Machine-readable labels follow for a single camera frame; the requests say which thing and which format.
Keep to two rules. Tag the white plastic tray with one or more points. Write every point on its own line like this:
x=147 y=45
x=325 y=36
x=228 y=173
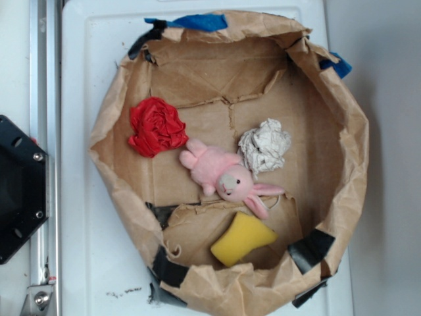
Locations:
x=101 y=271

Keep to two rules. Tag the pink plush bunny toy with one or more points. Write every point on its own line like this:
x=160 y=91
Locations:
x=221 y=172

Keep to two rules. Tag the yellow sponge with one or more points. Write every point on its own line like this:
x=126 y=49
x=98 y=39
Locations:
x=245 y=234

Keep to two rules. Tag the aluminium extrusion rail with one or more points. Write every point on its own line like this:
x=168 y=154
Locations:
x=44 y=294

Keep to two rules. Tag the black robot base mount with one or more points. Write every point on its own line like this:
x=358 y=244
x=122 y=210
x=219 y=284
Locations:
x=23 y=188

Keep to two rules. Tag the white paper ball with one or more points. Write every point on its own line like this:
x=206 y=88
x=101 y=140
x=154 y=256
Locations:
x=262 y=149

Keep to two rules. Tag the brown paper bag container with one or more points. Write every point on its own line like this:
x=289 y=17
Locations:
x=223 y=84

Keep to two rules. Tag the crumpled red paper ball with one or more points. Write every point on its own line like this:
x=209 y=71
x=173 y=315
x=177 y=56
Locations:
x=156 y=126

